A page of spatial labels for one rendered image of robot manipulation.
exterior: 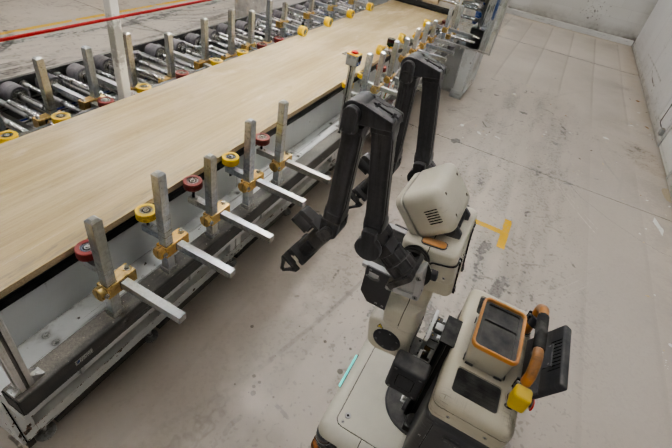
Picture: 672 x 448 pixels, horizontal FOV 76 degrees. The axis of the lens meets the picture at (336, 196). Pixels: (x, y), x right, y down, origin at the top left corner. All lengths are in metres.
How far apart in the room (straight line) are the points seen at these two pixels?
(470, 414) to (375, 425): 0.58
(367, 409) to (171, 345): 1.06
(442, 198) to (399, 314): 0.49
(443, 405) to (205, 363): 1.29
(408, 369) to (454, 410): 0.19
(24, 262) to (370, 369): 1.41
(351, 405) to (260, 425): 0.46
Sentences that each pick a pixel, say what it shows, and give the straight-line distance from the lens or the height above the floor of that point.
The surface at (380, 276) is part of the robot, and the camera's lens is 1.41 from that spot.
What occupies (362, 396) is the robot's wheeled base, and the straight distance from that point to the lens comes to 2.03.
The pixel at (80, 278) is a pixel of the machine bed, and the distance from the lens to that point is 1.85.
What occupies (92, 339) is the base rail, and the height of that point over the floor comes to 0.70.
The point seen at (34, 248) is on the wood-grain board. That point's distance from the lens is 1.74.
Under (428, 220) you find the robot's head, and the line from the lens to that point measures 1.25.
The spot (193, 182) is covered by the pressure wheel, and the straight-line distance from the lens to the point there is 1.91.
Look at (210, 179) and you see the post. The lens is 1.74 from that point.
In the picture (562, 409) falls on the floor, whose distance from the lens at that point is 2.77.
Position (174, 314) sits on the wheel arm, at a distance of 1.50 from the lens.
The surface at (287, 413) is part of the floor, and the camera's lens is 2.26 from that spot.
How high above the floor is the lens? 2.03
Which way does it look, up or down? 37 degrees down
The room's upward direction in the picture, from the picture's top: 11 degrees clockwise
